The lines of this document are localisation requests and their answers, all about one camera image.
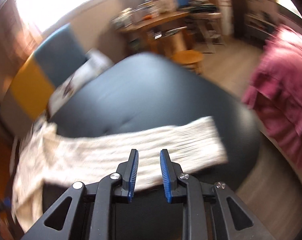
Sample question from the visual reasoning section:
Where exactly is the cream knitted sweater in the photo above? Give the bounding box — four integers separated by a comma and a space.
11, 116, 228, 231

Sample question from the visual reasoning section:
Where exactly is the blue yellow grey armchair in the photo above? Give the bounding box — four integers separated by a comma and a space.
0, 24, 99, 138

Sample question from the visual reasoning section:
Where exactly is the pink ruffled quilt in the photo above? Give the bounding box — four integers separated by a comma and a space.
242, 25, 302, 171

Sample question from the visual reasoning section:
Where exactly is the white deer print cushion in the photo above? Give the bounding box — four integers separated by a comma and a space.
47, 55, 109, 116

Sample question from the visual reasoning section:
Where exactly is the round wooden stool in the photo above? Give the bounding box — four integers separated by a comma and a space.
171, 50, 204, 75

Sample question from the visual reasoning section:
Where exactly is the wooden side table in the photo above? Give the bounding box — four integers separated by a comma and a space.
116, 11, 188, 55

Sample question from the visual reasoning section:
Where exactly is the white low shelf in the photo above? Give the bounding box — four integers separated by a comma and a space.
244, 14, 277, 41

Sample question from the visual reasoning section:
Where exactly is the white metal stool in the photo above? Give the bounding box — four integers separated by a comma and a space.
191, 11, 225, 54

